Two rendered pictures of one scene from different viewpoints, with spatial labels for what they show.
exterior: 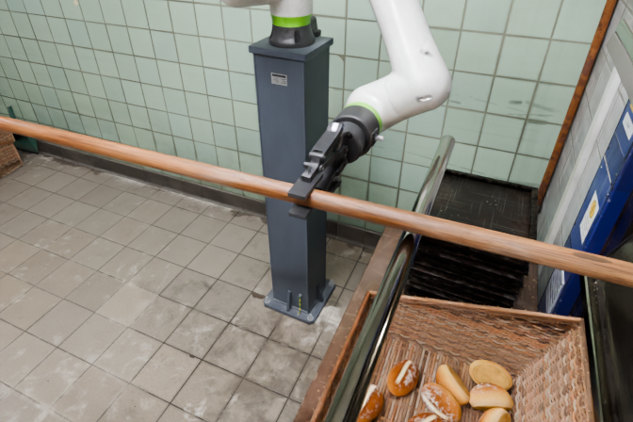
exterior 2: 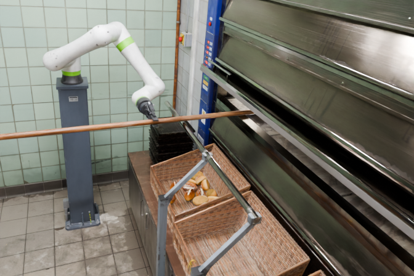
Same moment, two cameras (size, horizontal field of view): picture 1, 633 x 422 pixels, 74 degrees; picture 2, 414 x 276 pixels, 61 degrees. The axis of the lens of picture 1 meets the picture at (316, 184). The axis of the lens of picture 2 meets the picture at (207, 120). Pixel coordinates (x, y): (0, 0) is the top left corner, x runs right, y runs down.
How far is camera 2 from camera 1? 151 cm
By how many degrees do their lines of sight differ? 43
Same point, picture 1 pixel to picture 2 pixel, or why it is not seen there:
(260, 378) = (93, 255)
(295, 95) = (82, 104)
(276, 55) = (73, 88)
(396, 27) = (146, 71)
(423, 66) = (158, 81)
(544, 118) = (166, 93)
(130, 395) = not seen: outside the picture
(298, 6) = (78, 66)
